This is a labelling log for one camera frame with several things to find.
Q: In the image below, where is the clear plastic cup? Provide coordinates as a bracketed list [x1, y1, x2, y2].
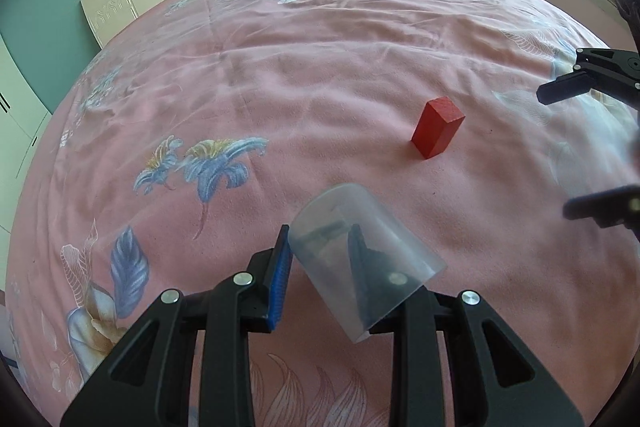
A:
[288, 183, 446, 343]

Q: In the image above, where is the red block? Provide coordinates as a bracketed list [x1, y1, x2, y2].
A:
[411, 96, 465, 159]

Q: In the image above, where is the pink bed sheet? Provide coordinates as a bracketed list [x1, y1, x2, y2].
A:
[6, 0, 639, 425]

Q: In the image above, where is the white wardrobe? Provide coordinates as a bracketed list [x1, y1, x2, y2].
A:
[0, 40, 51, 291]

